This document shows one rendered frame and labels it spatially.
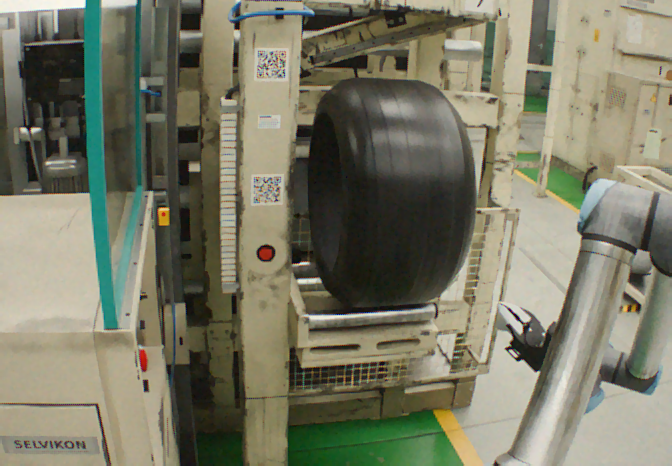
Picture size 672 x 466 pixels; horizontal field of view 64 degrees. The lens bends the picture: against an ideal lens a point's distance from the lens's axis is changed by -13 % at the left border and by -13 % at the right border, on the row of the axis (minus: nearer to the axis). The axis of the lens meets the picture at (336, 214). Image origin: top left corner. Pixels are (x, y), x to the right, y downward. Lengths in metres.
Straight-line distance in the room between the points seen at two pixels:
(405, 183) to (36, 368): 0.83
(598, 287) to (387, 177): 0.49
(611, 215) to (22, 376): 1.00
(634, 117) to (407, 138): 4.63
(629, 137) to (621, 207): 4.71
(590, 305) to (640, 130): 4.85
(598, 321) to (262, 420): 1.02
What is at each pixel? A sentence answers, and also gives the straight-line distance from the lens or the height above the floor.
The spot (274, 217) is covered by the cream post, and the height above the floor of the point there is 1.15.
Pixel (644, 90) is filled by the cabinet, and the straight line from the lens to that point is 5.85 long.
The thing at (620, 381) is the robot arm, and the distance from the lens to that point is 1.63.
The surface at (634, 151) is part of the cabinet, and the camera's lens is 5.93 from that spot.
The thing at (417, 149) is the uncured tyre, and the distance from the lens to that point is 1.33.
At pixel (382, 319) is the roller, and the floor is 0.90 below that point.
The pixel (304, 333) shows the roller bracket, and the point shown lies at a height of 0.90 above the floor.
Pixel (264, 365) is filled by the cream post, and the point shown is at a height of 0.73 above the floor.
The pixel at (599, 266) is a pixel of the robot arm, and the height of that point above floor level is 1.25.
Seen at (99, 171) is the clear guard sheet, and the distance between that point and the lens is 0.71.
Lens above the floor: 1.68
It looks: 21 degrees down
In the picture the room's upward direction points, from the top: 4 degrees clockwise
